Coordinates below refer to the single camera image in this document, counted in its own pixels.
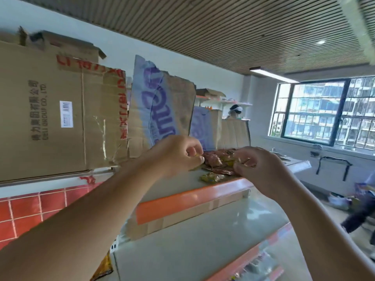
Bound person's left hand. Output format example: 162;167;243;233
147;135;205;179

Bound person's right hand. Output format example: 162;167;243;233
233;147;294;200

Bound gold brown snack packet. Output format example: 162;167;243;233
234;156;258;173

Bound person's left forearm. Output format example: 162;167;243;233
0;161;164;281

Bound person's right forearm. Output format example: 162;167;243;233
271;180;375;281

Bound pile of snack packets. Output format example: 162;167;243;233
201;149;244;176

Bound small purple printed cardboard sheet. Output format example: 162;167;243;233
189;107;223;151

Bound plain brown cardboard sheet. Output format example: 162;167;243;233
220;118;251;149

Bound yellow green snack packet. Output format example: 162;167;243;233
200;172;225;183

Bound large purple printed cardboard sheet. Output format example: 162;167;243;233
127;55;196;159

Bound white shelf with orange edges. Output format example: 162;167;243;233
111;156;312;281

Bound long ceiling light strip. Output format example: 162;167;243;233
249;66;300;84

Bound barred window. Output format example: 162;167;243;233
268;75;375;157

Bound plastic bags on floor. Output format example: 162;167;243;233
328;192;356;211

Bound yellow snack bag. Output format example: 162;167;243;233
90;251;114;281

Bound large brown cardboard box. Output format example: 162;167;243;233
0;40;128;185

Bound torn brown cardboard box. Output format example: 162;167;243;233
18;26;107;65

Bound white wall shelf with boxes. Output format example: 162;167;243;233
195;88;253;109

